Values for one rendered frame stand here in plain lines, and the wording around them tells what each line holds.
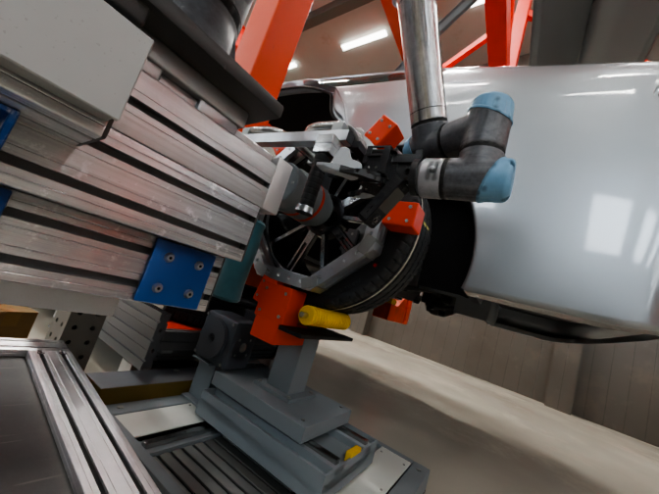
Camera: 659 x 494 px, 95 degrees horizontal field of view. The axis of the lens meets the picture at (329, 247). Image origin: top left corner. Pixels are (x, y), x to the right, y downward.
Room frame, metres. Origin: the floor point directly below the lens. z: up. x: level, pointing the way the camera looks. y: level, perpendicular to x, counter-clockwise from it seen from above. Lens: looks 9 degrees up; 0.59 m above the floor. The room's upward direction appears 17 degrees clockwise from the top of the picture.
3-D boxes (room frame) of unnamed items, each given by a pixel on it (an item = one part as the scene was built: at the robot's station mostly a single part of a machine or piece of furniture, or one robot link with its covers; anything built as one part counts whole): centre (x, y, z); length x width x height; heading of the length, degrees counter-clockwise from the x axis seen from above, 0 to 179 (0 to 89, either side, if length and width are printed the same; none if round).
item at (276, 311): (1.01, 0.07, 0.48); 0.16 x 0.12 x 0.17; 147
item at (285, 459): (1.09, -0.05, 0.13); 0.50 x 0.36 x 0.10; 57
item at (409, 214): (0.81, -0.17, 0.85); 0.09 x 0.08 x 0.07; 57
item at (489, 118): (0.51, -0.20, 0.95); 0.11 x 0.08 x 0.11; 29
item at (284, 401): (1.12, 0.00, 0.32); 0.40 x 0.30 x 0.28; 57
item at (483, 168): (0.50, -0.21, 0.86); 0.11 x 0.08 x 0.09; 57
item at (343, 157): (0.58, 0.03, 0.85); 0.09 x 0.03 x 0.06; 93
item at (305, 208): (0.69, 0.08, 0.83); 0.04 x 0.04 x 0.16
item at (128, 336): (2.22, 1.33, 0.13); 2.47 x 0.85 x 0.27; 57
